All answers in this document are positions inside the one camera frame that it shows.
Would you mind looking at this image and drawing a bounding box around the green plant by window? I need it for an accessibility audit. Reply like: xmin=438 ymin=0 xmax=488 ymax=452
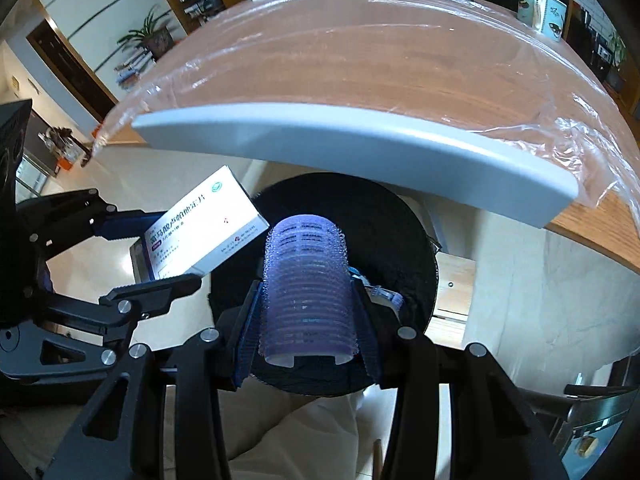
xmin=606 ymin=29 xmax=627 ymax=92

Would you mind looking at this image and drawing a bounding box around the white medicine box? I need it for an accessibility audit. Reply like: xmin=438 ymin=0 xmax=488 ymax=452
xmin=130 ymin=166 xmax=269 ymax=283

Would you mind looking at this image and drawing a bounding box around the black trash bin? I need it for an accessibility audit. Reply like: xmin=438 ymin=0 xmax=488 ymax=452
xmin=207 ymin=171 xmax=441 ymax=396

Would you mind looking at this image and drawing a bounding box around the purple hair roller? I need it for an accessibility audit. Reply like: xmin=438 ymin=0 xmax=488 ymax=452
xmin=259 ymin=214 xmax=358 ymax=368

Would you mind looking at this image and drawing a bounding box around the potted plant on stand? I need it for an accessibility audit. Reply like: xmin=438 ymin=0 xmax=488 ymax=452
xmin=117 ymin=6 xmax=176 ymax=62

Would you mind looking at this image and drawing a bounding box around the teal patterned mug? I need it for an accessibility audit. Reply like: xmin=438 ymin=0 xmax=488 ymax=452
xmin=516 ymin=0 xmax=567 ymax=41

